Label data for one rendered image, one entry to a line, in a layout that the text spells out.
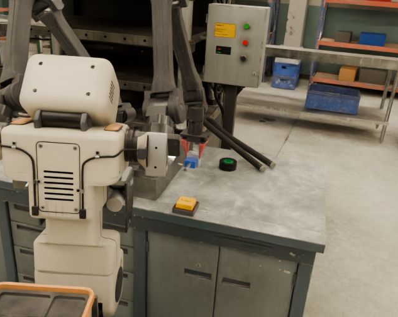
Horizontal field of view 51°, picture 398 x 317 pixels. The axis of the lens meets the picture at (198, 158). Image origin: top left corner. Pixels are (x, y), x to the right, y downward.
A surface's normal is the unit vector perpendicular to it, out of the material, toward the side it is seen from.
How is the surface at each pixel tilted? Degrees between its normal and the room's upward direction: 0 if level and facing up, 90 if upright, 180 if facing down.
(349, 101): 92
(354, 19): 90
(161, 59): 64
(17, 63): 58
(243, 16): 90
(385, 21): 90
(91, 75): 48
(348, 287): 0
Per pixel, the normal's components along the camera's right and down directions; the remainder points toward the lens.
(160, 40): -0.22, -0.08
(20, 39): 0.82, -0.23
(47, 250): -0.02, 0.26
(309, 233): 0.06, -0.92
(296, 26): -0.36, 0.35
